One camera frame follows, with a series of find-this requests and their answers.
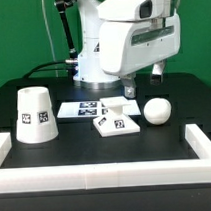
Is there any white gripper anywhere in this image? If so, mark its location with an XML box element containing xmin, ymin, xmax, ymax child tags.
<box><xmin>99</xmin><ymin>14</ymin><xmax>181</xmax><ymax>98</ymax></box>

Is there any white lamp bulb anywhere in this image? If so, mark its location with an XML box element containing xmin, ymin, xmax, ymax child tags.
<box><xmin>144</xmin><ymin>98</ymin><xmax>172</xmax><ymax>125</ymax></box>

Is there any white lamp base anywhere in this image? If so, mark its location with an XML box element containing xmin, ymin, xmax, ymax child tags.
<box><xmin>93</xmin><ymin>97</ymin><xmax>140</xmax><ymax>137</ymax></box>

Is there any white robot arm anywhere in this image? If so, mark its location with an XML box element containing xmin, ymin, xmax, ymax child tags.
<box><xmin>74</xmin><ymin>0</ymin><xmax>181</xmax><ymax>98</ymax></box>

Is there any white lamp shade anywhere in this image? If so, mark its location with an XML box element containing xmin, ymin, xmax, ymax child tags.
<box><xmin>16</xmin><ymin>86</ymin><xmax>58</xmax><ymax>144</ymax></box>

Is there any white marker plate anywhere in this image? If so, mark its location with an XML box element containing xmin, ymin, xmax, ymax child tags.
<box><xmin>57</xmin><ymin>100</ymin><xmax>140</xmax><ymax>119</ymax></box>

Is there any white U-shaped fence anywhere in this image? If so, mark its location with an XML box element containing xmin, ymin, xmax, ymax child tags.
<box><xmin>0</xmin><ymin>124</ymin><xmax>211</xmax><ymax>193</ymax></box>

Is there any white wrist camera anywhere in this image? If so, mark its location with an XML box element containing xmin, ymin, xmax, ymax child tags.
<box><xmin>97</xmin><ymin>0</ymin><xmax>164</xmax><ymax>22</ymax></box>

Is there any black cable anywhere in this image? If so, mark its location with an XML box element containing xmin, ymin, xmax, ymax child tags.
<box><xmin>21</xmin><ymin>59</ymin><xmax>80</xmax><ymax>80</ymax></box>

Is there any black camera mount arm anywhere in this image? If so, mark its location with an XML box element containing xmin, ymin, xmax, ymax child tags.
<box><xmin>54</xmin><ymin>0</ymin><xmax>78</xmax><ymax>58</ymax></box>

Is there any grey thin cable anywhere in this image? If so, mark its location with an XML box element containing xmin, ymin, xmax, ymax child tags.
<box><xmin>41</xmin><ymin>0</ymin><xmax>60</xmax><ymax>79</ymax></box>

